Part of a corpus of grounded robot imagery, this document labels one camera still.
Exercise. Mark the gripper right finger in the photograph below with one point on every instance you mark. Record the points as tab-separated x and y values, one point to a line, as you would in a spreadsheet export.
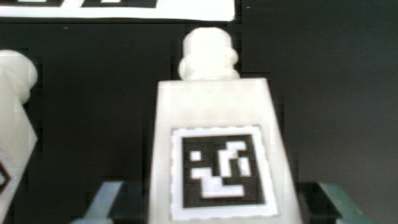
327	206

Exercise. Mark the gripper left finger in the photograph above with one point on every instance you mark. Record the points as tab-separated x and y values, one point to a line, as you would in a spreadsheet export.
115	204

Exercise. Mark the white stool leg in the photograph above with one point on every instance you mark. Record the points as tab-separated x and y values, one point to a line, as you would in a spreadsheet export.
220	178
17	138

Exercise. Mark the white marker sheet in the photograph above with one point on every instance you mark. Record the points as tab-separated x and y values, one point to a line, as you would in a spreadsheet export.
206	10

